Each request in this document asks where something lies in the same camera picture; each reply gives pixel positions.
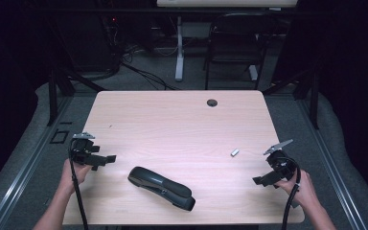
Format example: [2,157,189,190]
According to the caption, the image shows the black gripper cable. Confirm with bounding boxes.
[280,156,302,230]
[68,139,89,230]

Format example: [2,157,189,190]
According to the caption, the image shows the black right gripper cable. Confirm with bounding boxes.
[280,156,302,230]

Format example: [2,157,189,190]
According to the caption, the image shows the dark equipment cabinet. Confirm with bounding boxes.
[53,12,123,73]

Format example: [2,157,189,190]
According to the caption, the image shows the black folding chair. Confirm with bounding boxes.
[202,12,278,91]

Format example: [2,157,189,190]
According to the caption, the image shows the black stapler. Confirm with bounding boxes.
[126,166,196,213]

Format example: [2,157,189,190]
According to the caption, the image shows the person's left hand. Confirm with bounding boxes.
[58,158,92,195]

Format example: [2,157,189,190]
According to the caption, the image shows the aluminium floor rail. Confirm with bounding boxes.
[0,95,75,230]
[296,95,368,230]

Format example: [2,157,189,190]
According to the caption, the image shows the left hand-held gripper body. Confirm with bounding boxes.
[69,131,101,167]

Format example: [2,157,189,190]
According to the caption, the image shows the black floor cables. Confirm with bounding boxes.
[120,60,179,91]

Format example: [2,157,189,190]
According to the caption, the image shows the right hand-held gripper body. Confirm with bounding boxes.
[263,139,299,182]

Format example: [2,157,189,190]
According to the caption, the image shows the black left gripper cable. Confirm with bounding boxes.
[68,139,89,230]

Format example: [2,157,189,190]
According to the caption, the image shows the white desk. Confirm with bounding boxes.
[156,0,299,82]

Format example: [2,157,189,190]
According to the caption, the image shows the person's right hand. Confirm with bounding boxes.
[274,169,318,211]

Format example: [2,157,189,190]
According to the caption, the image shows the black metal stand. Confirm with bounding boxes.
[262,62,321,130]
[45,66,107,127]

